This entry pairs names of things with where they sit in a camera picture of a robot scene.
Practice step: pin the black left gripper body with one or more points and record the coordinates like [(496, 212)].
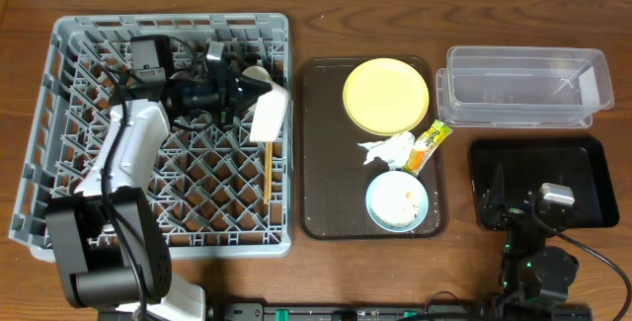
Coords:
[(223, 92)]

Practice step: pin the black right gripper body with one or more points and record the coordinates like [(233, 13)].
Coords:
[(512, 216)]

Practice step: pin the white cup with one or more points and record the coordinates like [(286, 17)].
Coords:
[(258, 73)]

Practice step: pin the pink bowl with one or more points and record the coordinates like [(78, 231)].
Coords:
[(269, 114)]

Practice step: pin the wooden chopstick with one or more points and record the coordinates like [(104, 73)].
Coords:
[(269, 170), (265, 180)]

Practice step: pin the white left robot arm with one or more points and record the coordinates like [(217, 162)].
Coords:
[(109, 250)]

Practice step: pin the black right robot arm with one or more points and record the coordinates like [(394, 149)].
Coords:
[(535, 277)]

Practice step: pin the grey plastic dishwasher rack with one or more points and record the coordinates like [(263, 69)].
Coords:
[(207, 186)]

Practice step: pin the black plastic tray bin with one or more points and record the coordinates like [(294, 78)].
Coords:
[(575, 162)]

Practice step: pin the yellow green snack wrapper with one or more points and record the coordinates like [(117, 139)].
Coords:
[(425, 145)]

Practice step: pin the light blue bowl with rice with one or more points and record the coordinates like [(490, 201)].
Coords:
[(397, 201)]

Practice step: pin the crumpled white tissue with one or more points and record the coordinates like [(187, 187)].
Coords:
[(394, 151)]

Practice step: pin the clear plastic bin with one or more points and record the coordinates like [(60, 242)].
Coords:
[(522, 87)]

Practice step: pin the dark brown serving tray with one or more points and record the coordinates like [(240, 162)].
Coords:
[(333, 177)]

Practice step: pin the yellow plate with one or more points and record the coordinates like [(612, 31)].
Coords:
[(386, 96)]

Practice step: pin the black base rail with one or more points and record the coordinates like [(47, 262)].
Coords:
[(260, 312)]

